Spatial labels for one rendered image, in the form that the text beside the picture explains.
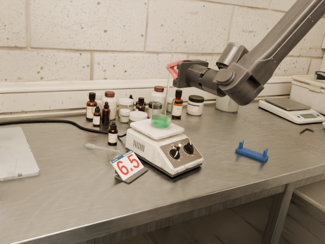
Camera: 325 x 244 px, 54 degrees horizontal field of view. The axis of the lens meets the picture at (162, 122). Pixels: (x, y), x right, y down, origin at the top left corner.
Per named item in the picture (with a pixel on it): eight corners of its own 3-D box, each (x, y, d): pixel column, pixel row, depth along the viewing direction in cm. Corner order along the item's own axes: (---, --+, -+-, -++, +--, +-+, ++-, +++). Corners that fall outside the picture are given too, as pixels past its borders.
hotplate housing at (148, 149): (203, 166, 92) (207, 140, 89) (171, 179, 83) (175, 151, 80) (151, 138, 106) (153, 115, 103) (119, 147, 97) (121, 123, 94)
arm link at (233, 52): (226, 83, 66) (249, 104, 71) (255, 37, 67) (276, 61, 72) (194, 76, 76) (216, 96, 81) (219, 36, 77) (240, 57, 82)
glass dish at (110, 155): (121, 167, 86) (122, 160, 85) (102, 163, 87) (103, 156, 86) (128, 159, 91) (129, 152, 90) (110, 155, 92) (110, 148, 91)
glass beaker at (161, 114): (157, 133, 89) (161, 104, 86) (144, 125, 94) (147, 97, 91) (177, 129, 93) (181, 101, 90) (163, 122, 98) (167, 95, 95)
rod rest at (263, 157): (268, 159, 102) (271, 148, 100) (264, 162, 99) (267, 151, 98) (238, 148, 107) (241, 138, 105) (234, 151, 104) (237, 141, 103)
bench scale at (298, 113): (297, 125, 137) (300, 114, 136) (256, 106, 159) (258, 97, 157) (326, 123, 146) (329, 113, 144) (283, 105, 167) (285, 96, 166)
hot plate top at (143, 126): (185, 131, 94) (186, 129, 93) (156, 140, 85) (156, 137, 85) (157, 119, 101) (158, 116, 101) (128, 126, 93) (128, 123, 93)
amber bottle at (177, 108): (169, 114, 132) (171, 88, 128) (178, 114, 133) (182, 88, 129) (172, 118, 128) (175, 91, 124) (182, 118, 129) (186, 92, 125)
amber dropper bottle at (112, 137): (107, 140, 101) (108, 119, 98) (116, 140, 102) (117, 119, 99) (108, 144, 98) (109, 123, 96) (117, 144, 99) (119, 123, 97)
